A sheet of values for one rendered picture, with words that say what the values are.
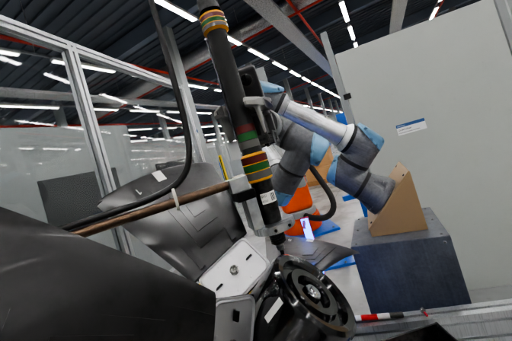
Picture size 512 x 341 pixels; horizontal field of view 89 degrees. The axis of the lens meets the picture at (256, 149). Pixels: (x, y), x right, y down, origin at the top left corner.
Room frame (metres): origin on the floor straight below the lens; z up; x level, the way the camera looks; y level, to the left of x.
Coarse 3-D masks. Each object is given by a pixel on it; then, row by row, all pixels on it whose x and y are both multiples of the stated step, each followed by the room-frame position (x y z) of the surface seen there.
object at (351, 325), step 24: (288, 264) 0.35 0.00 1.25; (264, 288) 0.31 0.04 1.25; (288, 288) 0.29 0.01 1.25; (336, 288) 0.36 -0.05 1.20; (264, 312) 0.30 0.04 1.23; (288, 312) 0.28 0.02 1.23; (312, 312) 0.29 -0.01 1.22; (336, 312) 0.31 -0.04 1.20; (264, 336) 0.29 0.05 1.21; (288, 336) 0.28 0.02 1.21; (312, 336) 0.27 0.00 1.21; (336, 336) 0.27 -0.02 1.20
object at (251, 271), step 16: (240, 240) 0.41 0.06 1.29; (224, 256) 0.39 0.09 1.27; (240, 256) 0.39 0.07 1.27; (256, 256) 0.39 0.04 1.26; (208, 272) 0.38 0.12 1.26; (224, 272) 0.38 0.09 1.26; (240, 272) 0.38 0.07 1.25; (256, 272) 0.37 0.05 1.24; (224, 288) 0.36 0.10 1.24; (240, 288) 0.36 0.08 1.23
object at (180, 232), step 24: (168, 168) 0.53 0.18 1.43; (192, 168) 0.54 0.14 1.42; (120, 192) 0.46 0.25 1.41; (168, 216) 0.44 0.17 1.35; (192, 216) 0.43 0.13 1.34; (216, 216) 0.43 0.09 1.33; (144, 240) 0.41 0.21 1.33; (168, 240) 0.41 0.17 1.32; (192, 240) 0.41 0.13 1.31; (216, 240) 0.41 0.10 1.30; (192, 264) 0.38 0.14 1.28
